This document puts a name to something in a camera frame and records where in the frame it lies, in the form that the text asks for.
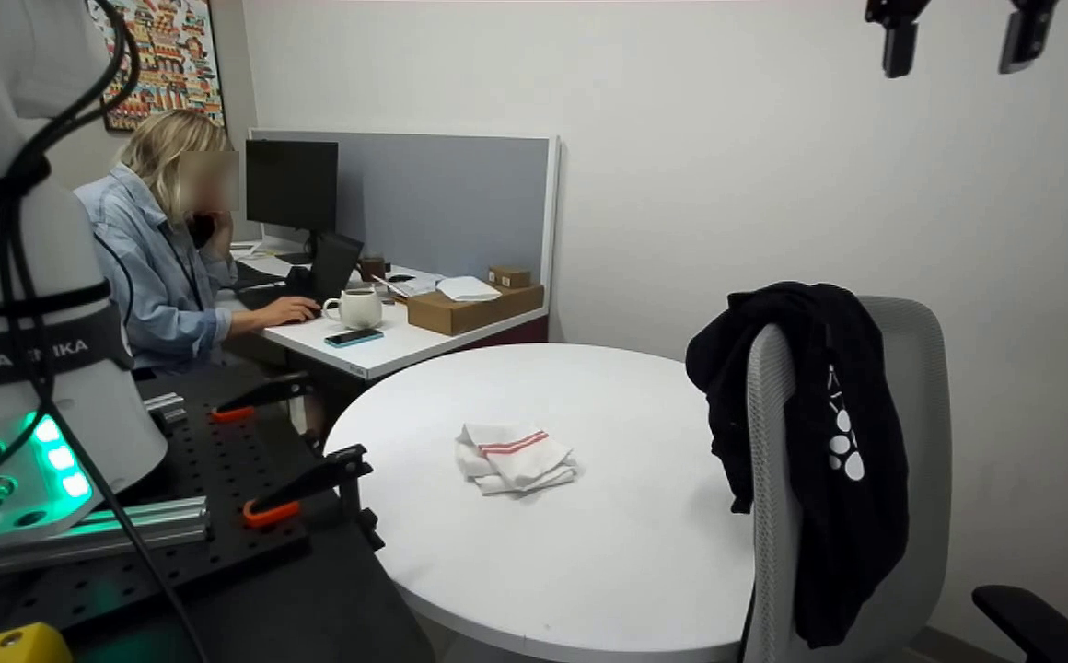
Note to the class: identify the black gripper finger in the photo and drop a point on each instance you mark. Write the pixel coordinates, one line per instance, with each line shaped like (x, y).
(900, 37)
(1027, 30)

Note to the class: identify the black t-shirt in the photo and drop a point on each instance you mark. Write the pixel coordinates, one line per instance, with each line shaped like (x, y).
(849, 491)

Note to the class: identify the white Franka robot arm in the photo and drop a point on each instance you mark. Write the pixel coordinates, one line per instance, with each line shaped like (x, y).
(21, 187)

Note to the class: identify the grey office chair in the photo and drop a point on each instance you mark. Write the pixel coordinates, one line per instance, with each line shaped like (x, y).
(924, 408)

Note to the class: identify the black chair armrest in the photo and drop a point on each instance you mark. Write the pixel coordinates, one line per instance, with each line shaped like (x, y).
(1043, 628)

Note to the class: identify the blonde woman in denim shirt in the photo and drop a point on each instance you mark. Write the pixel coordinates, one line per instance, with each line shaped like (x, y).
(161, 270)

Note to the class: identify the small cardboard box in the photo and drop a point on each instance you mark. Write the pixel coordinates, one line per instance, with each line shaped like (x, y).
(509, 276)

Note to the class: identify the white paper sheet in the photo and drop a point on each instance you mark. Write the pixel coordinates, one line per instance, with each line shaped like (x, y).
(470, 289)

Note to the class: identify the flat open cardboard box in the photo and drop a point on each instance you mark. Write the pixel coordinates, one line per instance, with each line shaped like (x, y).
(473, 310)

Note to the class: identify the white towel with red stripes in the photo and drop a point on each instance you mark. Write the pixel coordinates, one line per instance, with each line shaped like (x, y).
(517, 458)

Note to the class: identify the dark brown cup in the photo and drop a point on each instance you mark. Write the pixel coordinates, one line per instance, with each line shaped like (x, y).
(373, 265)

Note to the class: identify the white office desk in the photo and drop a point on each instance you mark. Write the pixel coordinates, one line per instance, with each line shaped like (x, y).
(400, 343)

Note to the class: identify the white ceramic mug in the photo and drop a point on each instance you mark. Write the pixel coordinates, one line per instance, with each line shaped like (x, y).
(358, 310)

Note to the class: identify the black computer monitor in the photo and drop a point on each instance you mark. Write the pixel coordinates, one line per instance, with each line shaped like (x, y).
(292, 187)

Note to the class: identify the black laptop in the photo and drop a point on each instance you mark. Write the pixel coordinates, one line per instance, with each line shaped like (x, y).
(317, 275)

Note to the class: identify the black orange bar clamp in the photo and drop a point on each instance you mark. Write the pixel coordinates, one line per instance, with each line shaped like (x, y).
(258, 398)
(308, 485)

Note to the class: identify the black perforated mounting board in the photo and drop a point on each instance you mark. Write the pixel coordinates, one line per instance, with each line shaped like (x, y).
(214, 539)

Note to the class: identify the yellow plastic object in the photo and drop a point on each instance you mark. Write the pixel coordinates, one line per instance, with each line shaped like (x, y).
(21, 645)

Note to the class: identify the grey partition panel white frame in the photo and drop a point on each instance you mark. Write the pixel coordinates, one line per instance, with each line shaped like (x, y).
(447, 204)

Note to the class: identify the colourful framed wall picture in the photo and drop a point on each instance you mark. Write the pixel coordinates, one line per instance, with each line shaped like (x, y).
(178, 58)

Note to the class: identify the aluminium extrusion rail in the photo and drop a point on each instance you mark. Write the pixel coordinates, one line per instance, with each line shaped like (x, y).
(92, 535)

